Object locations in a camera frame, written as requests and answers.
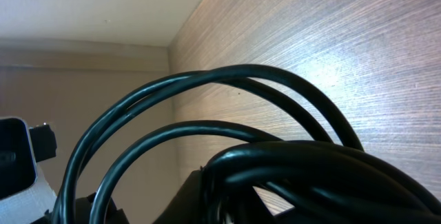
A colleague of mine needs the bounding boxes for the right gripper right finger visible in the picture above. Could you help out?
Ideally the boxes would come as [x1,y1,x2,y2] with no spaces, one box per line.
[151,168,297,224]

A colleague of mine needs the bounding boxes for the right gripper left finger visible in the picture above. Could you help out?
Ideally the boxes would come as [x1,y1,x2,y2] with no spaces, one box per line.
[1,116,57,223]

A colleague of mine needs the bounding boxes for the black USB cables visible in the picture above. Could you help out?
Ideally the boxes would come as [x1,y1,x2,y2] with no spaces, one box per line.
[50,63,441,224]

